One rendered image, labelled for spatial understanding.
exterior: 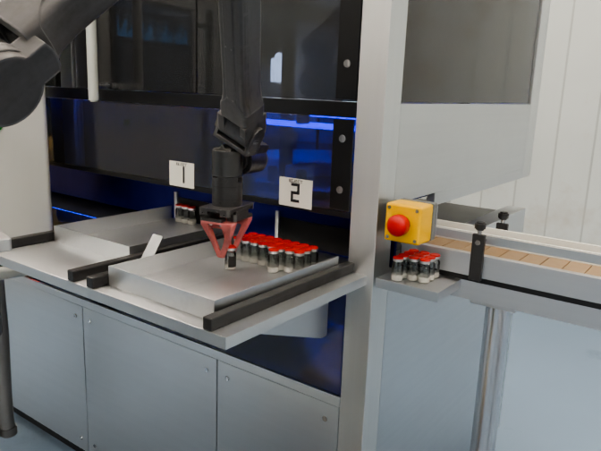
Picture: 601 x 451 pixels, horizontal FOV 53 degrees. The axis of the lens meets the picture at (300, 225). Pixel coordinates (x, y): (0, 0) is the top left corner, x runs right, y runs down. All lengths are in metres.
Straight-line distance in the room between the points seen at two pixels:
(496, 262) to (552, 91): 2.68
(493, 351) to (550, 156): 2.62
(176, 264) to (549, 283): 0.70
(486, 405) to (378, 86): 0.68
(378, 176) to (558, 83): 2.74
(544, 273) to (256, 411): 0.73
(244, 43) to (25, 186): 0.96
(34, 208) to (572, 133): 2.92
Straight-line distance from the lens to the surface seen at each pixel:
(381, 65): 1.14
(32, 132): 1.76
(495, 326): 1.27
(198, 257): 1.25
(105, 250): 1.30
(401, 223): 1.10
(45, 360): 2.18
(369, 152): 1.15
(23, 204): 1.77
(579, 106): 3.78
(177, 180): 1.49
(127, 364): 1.81
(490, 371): 1.31
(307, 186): 1.23
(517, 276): 1.19
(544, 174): 3.84
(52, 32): 0.69
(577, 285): 1.16
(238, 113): 1.05
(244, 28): 0.94
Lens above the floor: 1.23
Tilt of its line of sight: 13 degrees down
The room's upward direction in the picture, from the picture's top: 2 degrees clockwise
